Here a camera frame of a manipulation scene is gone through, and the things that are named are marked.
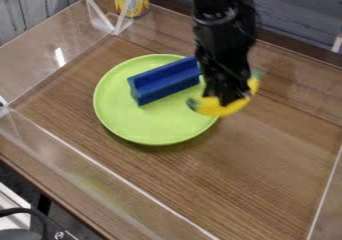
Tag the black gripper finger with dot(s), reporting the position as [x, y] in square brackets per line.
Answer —
[212, 89]
[231, 89]

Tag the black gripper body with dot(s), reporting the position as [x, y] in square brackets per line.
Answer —
[224, 36]

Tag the yellow toy banana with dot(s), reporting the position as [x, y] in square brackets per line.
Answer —
[208, 105]

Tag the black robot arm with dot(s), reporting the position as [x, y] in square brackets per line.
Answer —
[218, 5]

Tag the green round plate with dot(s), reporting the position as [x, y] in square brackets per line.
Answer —
[162, 123]

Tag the blue plastic block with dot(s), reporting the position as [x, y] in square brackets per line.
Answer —
[164, 80]

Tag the clear acrylic tray wall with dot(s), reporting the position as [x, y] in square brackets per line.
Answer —
[252, 180]

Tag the clear acrylic corner bracket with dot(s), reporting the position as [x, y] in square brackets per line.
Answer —
[108, 22]

